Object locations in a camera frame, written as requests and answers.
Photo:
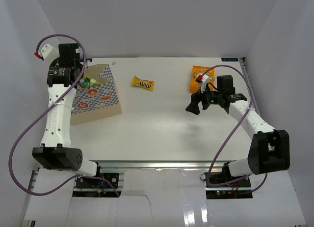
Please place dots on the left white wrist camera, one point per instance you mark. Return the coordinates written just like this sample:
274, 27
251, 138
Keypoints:
48, 53

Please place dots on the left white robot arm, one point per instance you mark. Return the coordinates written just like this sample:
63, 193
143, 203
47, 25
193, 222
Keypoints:
55, 151

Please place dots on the green fox's candy bag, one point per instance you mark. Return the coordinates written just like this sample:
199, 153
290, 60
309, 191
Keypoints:
87, 82

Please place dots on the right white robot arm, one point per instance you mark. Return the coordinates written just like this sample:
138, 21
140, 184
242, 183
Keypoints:
269, 150

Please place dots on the aluminium frame rail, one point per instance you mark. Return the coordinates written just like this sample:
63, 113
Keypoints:
129, 164

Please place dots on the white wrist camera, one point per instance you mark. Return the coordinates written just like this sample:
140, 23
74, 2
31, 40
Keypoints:
48, 53
204, 81

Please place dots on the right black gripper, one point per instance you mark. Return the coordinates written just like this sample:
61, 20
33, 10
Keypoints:
196, 99

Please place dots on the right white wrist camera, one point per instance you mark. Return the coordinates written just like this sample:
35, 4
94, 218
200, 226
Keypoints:
204, 81

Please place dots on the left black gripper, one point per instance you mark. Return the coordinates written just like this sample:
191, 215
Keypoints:
55, 63

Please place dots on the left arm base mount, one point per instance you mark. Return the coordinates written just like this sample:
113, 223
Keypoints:
87, 183

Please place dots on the blue checkered paper bag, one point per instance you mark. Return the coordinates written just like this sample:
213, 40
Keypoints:
96, 102

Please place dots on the yellow m&m pack top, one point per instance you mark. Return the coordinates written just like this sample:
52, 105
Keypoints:
145, 84

